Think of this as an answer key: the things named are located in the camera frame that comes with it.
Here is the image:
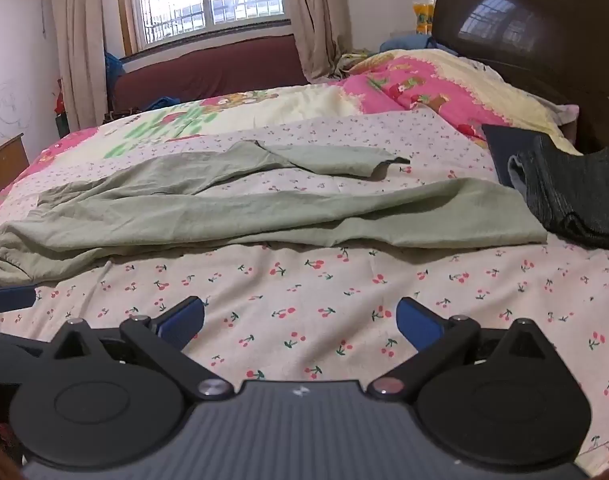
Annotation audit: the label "beige curtain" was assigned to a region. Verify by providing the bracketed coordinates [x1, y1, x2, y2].
[49, 0, 110, 133]
[282, 0, 355, 83]

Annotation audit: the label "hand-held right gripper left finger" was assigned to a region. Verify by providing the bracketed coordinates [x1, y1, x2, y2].
[52, 296, 234, 402]

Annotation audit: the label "orange drink bottle pack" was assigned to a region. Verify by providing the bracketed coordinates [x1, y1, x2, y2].
[410, 0, 435, 36]

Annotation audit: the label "dark grey folded pants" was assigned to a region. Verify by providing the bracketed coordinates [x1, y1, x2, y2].
[508, 135, 609, 252]

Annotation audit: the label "wooden desk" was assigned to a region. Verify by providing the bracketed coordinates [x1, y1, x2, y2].
[0, 132, 31, 201]

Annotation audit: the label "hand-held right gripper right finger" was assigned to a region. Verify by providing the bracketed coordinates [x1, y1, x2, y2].
[367, 296, 555, 401]

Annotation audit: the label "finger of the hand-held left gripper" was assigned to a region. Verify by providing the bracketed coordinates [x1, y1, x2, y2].
[0, 284, 38, 314]
[0, 325, 54, 361]

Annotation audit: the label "pink floral quilt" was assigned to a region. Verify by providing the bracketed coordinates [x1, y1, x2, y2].
[0, 49, 582, 221]

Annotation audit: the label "blue cloth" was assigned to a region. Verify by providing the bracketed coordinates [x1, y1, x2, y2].
[144, 93, 186, 111]
[104, 52, 128, 92]
[379, 34, 457, 56]

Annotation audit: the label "red and green object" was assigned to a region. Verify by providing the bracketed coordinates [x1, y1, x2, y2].
[54, 77, 66, 137]

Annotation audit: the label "cherry print bed sheet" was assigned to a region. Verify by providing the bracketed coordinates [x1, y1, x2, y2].
[0, 110, 609, 461]

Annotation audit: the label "maroon sofa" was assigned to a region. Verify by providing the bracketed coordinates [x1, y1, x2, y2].
[107, 34, 310, 116]

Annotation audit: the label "dark wooden headboard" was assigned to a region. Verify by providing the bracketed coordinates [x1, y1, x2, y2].
[431, 0, 609, 171]

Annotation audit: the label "light green pants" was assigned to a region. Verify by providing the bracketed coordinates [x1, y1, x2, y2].
[0, 140, 549, 283]

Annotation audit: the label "navy folded cloth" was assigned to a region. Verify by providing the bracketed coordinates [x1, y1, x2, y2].
[481, 123, 541, 188]

